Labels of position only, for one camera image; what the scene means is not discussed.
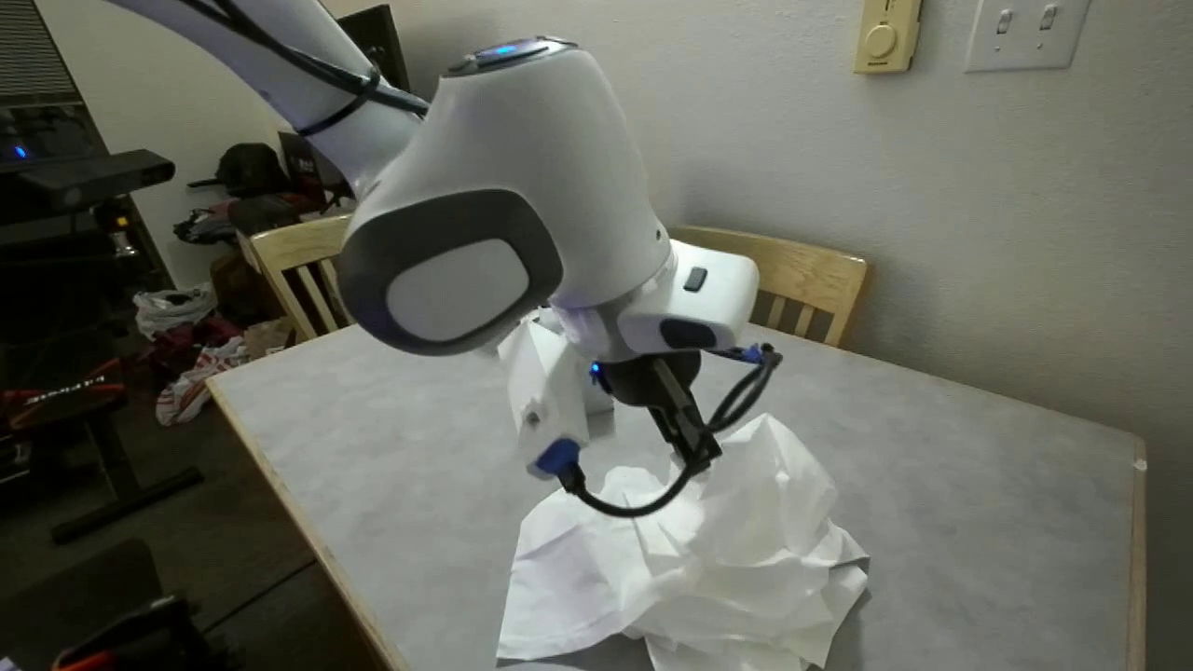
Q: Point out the beige wall thermostat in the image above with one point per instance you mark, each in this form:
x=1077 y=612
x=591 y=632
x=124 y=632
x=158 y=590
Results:
x=888 y=34

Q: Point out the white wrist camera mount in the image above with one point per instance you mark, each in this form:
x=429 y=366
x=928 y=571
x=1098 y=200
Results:
x=552 y=386

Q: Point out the white tissue pile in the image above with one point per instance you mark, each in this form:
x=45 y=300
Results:
x=598 y=603

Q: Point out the wooden slatted chair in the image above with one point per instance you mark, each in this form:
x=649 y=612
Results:
x=292 y=255

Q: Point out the black stereo camera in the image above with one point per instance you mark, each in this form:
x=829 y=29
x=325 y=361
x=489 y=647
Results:
x=99 y=176

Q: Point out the black wall panel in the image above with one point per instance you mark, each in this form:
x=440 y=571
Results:
x=374 y=44

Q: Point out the white sneaker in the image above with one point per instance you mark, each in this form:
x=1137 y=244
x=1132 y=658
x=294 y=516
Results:
x=190 y=393

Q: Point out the black metal stand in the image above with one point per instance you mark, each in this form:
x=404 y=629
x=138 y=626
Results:
x=76 y=412

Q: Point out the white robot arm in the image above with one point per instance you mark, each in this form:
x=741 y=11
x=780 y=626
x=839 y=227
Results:
x=523 y=162

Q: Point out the light wooden chair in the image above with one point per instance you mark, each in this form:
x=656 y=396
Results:
x=796 y=282

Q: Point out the white light switch plate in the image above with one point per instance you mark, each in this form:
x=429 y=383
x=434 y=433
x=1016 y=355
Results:
x=1031 y=33

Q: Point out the black and red bag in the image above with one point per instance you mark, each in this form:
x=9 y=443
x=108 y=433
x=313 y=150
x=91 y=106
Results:
x=135 y=639

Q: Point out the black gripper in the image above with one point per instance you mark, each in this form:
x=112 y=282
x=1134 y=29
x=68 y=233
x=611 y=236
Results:
x=636 y=377

